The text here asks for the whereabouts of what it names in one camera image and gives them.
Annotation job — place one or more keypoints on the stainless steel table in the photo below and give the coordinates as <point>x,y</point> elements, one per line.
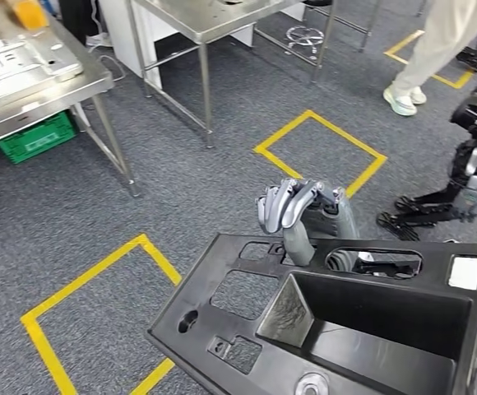
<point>205,22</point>

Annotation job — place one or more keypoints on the black plastic panel part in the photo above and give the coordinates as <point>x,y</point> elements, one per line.
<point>386,354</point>

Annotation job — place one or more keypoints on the green plastic crate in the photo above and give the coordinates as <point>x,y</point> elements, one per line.
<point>37,139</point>

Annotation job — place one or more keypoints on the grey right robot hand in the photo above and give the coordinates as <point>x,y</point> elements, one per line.
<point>329,218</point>

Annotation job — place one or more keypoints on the grey stool base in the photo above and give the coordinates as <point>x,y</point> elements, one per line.
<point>305,36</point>

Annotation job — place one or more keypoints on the stamped metal sheet panel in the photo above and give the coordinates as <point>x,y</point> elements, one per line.
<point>16,60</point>

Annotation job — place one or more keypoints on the yellow floor tape square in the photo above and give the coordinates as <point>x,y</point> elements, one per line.
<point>90,272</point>
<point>403,43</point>
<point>284,129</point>

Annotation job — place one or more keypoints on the stainless steel workbench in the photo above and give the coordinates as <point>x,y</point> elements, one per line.
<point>78,87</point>

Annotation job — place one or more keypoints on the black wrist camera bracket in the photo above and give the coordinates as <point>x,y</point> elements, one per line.
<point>386,268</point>

